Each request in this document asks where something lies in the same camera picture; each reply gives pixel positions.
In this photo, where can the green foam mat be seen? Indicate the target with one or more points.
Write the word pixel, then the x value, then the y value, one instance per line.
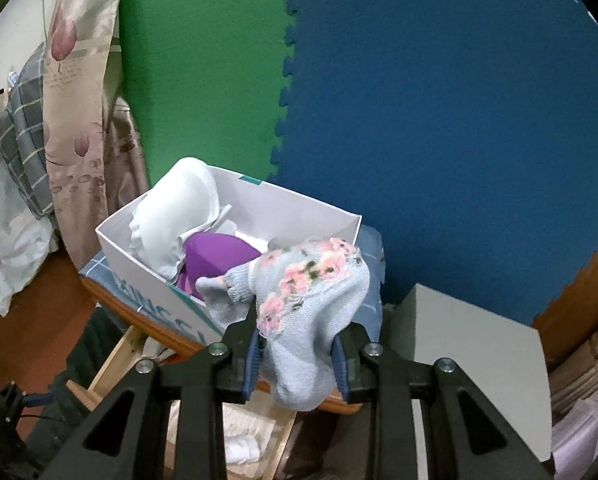
pixel 204 60

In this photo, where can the grey plaid cloth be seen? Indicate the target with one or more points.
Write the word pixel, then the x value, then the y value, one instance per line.
pixel 24 125

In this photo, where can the person's dark green pants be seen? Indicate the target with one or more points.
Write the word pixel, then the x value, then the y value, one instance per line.
pixel 84 350

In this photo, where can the white crumpled cloth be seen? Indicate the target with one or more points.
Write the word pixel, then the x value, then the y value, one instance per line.
pixel 4 240

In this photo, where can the light blue floral knit sock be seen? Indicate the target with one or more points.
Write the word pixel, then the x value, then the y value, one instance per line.
pixel 309 320

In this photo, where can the white drawer liner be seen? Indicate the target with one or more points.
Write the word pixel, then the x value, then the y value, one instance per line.
pixel 261 422

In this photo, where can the stack of cardboard sheets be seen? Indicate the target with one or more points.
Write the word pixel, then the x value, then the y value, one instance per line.
pixel 584 370

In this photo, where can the pile of white papers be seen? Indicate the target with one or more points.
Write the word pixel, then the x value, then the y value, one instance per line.
pixel 584 440

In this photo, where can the purple bra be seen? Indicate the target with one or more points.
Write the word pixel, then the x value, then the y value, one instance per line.
pixel 214 260

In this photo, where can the white bra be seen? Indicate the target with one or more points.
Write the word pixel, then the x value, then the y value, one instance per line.
pixel 179 210

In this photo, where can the wooden nightstand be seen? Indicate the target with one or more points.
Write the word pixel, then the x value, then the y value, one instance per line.
pixel 149 327

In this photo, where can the white patterned cloth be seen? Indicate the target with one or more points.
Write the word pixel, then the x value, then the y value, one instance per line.
pixel 241 447

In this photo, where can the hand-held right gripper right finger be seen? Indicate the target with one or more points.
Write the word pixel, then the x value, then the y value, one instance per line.
pixel 340 365

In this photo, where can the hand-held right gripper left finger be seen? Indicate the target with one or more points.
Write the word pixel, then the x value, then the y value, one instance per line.
pixel 253 360

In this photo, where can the beige floral curtain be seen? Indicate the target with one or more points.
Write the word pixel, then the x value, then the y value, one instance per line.
pixel 74 135

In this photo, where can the white cardboard box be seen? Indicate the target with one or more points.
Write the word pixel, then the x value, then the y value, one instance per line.
pixel 289 210

